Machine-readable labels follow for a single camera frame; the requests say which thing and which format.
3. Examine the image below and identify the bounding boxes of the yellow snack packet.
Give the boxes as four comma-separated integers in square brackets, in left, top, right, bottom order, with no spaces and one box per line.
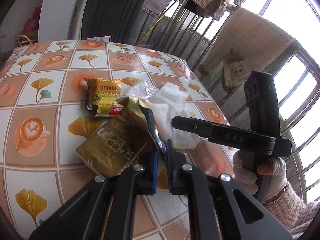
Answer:
[85,78,123,118]

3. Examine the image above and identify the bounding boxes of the pink knit sleeve forearm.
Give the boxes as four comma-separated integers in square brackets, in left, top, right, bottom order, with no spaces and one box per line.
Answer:
[264,182,319,239]

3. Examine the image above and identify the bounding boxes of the gold coffee packet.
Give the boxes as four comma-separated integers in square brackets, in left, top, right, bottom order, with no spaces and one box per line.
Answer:
[76,115,153,178]

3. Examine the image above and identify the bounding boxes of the clear plastic wrapper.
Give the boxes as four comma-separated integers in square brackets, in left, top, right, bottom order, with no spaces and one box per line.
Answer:
[121,80,159,99]

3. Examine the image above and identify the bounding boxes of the yellow foil snack bag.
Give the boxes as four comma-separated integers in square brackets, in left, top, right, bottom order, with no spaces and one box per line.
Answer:
[117,96,167,163]

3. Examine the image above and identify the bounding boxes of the red white carton box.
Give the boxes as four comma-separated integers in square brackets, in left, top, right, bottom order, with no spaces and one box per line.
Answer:
[87,35,112,42]

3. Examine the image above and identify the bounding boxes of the black door panel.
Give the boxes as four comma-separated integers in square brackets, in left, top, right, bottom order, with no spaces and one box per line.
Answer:
[81,0,146,45]

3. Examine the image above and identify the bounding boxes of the red tote bag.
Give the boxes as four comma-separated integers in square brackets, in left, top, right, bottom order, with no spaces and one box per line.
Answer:
[15,7,41,47]

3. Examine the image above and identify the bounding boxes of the metal window bars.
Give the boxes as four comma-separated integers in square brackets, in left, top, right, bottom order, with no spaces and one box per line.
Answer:
[139,0,320,205]

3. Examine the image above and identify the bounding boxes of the patterned vinyl tablecloth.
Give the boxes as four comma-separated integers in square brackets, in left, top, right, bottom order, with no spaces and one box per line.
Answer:
[1,41,227,239]

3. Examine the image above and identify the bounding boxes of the yellow broom stick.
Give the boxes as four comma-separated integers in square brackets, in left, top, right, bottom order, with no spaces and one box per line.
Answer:
[135,0,180,46]

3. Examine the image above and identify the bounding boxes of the white tissue paper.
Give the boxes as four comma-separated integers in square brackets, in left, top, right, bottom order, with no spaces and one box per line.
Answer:
[145,82,199,150]

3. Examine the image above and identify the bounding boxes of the right hand white glove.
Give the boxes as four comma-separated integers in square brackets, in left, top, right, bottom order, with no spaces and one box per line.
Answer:
[233,151,287,202]

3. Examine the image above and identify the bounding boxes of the beige knit sweater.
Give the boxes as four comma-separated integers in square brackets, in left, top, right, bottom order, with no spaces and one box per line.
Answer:
[197,8,302,92]

